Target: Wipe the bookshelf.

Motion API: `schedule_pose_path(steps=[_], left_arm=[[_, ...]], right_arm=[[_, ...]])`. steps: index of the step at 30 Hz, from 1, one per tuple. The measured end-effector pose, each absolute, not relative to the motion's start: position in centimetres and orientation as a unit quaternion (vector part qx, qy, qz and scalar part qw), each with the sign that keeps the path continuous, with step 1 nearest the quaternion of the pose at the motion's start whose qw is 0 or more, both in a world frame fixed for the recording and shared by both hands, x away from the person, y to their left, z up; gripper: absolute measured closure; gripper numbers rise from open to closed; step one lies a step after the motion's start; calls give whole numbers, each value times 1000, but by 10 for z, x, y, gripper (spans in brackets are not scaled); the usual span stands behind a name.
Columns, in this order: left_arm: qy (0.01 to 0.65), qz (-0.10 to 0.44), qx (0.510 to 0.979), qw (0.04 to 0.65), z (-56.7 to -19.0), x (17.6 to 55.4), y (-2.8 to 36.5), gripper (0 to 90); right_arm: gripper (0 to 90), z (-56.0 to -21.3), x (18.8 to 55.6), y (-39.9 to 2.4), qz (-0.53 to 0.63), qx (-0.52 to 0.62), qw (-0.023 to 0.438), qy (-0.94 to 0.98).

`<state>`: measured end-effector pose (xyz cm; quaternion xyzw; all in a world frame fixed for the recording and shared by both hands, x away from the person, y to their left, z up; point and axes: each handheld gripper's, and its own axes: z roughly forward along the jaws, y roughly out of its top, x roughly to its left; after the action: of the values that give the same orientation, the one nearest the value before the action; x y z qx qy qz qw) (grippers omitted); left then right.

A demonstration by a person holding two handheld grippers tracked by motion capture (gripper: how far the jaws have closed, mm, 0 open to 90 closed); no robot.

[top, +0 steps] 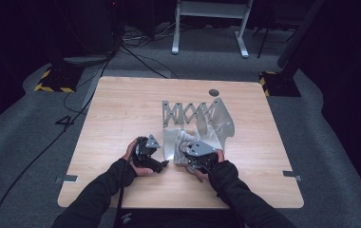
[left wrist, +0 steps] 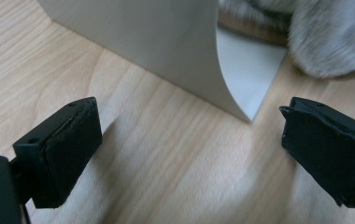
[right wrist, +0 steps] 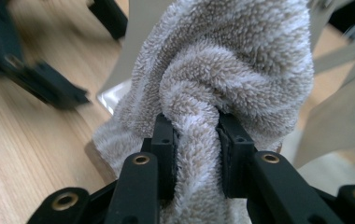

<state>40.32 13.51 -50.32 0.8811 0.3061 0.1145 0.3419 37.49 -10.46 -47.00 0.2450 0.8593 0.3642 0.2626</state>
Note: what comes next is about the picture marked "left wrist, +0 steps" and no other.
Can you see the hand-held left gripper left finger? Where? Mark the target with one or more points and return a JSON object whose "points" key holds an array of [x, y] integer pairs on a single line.
{"points": [[66, 155]]}

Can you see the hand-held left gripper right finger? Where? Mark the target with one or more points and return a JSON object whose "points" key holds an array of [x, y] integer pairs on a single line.
{"points": [[325, 149]]}

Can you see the grey striped knitted cloth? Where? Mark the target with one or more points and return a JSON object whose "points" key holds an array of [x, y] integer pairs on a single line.
{"points": [[331, 37]]}

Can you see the grey expandable metal rack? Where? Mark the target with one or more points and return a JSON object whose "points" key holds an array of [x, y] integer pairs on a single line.
{"points": [[153, 46]]}

